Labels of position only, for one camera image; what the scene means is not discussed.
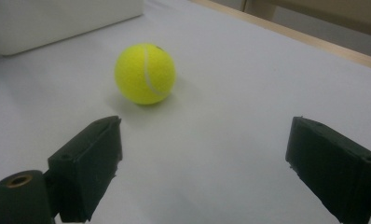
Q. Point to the white plastic storage bin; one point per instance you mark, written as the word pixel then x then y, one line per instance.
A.
pixel 50 21

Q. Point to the yellow tennis ball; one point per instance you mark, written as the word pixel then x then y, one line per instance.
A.
pixel 143 74

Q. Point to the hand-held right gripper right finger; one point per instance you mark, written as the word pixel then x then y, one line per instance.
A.
pixel 336 168

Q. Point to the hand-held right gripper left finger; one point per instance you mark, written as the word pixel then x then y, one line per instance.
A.
pixel 84 165

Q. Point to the light wooden table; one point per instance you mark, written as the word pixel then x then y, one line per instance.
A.
pixel 298 35

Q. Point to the white table cover sheet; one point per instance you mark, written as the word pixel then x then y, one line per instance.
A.
pixel 224 93

